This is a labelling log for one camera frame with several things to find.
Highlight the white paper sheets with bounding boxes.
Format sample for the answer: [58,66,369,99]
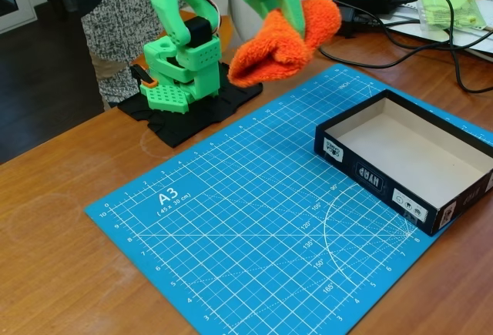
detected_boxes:
[368,0,493,62]

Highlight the clear bag with green parts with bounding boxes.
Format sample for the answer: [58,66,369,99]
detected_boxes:
[418,0,488,32]

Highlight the long black power cable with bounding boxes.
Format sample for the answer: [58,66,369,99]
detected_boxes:
[317,0,493,94]

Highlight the white red black servo wire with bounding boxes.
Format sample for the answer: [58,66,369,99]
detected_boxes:
[200,0,223,38]

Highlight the black orange table clamp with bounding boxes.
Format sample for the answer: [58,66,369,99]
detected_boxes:
[129,64,159,89]

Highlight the blue cutting mat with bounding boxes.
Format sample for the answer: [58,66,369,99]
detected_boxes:
[83,63,493,335]

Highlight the orange fluffy towel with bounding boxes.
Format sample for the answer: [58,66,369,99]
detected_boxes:
[226,0,343,89]

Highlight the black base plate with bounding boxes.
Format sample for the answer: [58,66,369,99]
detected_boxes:
[117,61,263,149]

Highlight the black cardboard box tray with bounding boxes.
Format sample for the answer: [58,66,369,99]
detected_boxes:
[314,88,493,238]

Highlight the black power adapter brick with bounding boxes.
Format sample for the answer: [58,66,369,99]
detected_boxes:
[337,5,357,39]

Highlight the person in speckled garment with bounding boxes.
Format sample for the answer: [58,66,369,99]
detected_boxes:
[63,0,232,106]

